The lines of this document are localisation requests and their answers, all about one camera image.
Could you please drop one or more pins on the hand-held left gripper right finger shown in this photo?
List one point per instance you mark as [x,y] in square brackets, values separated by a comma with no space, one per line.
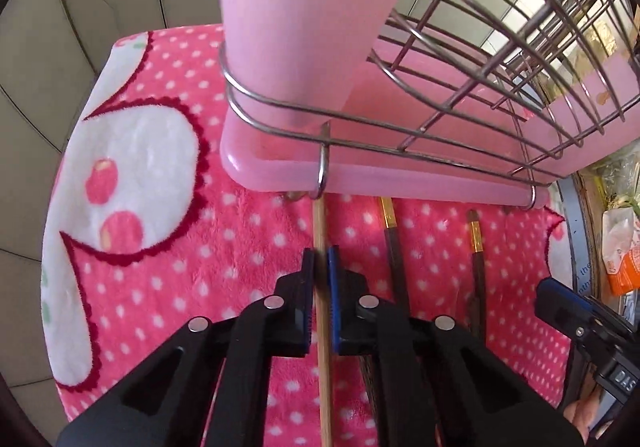
[334,312]

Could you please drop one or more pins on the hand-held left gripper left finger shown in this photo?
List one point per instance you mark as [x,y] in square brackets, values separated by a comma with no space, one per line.
[307,312]

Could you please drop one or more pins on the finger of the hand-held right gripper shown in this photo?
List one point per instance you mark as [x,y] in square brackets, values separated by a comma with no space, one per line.
[560,302]

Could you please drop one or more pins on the dark chopstick with gold band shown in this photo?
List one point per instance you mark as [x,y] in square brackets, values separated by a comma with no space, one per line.
[478,287]
[395,257]

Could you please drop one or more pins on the light wooden chopstick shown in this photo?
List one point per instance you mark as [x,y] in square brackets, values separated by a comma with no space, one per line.
[325,402]

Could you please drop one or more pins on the pink plastic utensil cup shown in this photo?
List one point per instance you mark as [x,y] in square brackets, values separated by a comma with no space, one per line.
[300,27]

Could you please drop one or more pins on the person's right hand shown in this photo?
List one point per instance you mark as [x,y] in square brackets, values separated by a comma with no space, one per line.
[582,414]

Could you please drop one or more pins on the shelf unit with wooden board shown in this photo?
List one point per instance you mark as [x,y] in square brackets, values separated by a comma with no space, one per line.
[575,237]

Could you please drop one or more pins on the orange and white paper packet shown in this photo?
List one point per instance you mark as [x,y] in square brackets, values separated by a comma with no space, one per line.
[625,269]

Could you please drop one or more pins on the clear plastic bag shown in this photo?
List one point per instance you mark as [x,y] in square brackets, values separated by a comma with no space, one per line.
[620,229]

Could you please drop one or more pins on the pink polka dot blanket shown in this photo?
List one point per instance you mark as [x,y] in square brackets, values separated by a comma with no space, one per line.
[240,239]

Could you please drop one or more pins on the green onion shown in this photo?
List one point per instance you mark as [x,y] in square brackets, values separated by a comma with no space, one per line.
[627,199]

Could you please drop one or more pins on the pink plastic drip tray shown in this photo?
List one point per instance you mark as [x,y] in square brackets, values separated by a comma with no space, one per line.
[400,178]

